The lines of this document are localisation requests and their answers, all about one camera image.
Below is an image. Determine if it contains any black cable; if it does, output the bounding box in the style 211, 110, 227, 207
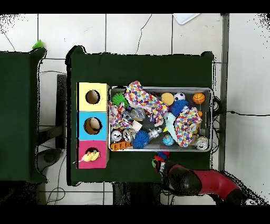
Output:
211, 110, 270, 117

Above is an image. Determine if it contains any green spiky ball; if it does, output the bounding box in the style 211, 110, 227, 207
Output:
111, 91, 129, 107

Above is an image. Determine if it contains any small orange basketball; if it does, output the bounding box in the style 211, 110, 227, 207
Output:
192, 92, 206, 105

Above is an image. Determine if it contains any mint green knitted cloth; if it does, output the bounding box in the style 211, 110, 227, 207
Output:
163, 111, 178, 141

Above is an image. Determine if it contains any shallow metal mesh bin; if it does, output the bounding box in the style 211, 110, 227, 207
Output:
108, 85, 213, 152

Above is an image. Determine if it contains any colourful dotted cloth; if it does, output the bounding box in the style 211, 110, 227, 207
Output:
108, 101, 133, 130
173, 106, 203, 147
123, 80, 169, 127

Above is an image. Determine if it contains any yellow duck plush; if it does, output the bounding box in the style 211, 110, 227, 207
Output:
72, 149, 100, 164

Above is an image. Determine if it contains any white board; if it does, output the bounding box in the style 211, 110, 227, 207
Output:
172, 13, 201, 25

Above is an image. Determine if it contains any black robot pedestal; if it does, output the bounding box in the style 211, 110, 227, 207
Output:
112, 182, 163, 205

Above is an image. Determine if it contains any bright green object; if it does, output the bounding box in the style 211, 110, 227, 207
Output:
32, 39, 45, 50

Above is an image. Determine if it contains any wooden box with three holes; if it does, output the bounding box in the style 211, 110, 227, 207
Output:
75, 81, 110, 170

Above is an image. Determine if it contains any dark green tablecloth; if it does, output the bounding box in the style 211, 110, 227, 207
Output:
66, 45, 215, 186
0, 48, 48, 183

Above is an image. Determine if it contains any orange plastic building brick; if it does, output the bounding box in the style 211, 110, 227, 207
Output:
110, 141, 133, 151

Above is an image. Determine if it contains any blue spiky ball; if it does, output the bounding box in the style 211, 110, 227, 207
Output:
132, 129, 150, 149
170, 99, 189, 117

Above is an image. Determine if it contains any orange foam cylinder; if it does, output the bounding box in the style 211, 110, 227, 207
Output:
161, 92, 175, 106

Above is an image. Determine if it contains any multicoloured spiky caterpillar toy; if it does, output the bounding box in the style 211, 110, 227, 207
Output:
151, 151, 171, 167

